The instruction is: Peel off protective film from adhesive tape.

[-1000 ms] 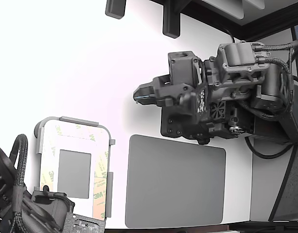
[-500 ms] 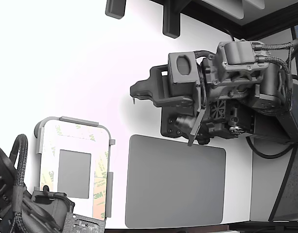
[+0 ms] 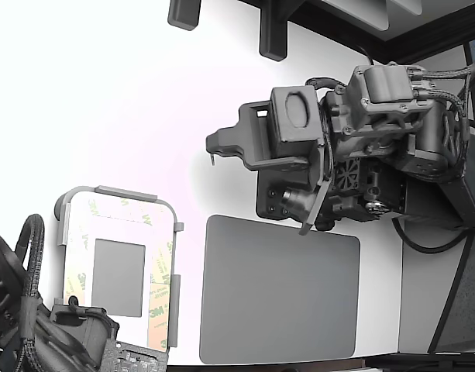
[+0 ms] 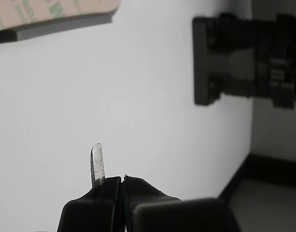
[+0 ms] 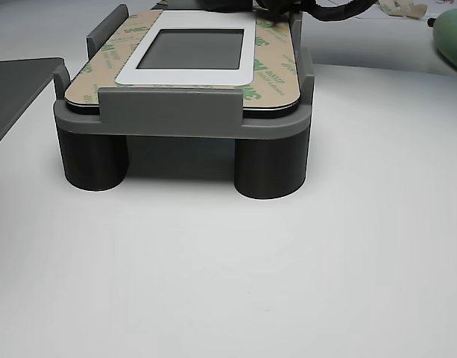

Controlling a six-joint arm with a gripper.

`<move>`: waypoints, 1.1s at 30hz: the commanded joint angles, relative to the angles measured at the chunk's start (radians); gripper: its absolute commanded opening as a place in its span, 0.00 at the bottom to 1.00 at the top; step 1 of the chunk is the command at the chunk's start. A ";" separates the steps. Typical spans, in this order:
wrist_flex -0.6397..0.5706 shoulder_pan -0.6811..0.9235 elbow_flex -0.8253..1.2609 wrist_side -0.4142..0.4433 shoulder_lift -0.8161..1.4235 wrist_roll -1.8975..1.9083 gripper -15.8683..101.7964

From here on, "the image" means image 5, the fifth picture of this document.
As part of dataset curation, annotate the tan printed protective film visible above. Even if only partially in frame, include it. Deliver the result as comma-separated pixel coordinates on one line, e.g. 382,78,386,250
65,10,302,112

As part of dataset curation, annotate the discarded tan film piece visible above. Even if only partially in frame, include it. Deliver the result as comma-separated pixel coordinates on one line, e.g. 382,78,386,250
376,0,429,19

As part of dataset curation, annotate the gray fixture with cylinder legs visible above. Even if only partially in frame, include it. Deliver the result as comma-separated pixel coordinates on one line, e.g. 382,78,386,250
51,4,315,201

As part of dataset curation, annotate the white panel with dark window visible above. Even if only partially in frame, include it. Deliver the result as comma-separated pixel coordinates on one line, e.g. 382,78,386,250
65,10,302,119

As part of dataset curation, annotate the black machine assembly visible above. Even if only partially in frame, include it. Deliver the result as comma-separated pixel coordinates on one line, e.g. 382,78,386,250
196,0,315,27

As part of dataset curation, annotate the green rounded object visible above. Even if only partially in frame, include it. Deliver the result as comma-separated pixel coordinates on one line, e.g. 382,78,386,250
431,7,457,78

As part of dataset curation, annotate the black braided cable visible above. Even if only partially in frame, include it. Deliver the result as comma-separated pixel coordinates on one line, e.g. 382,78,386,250
302,0,380,24

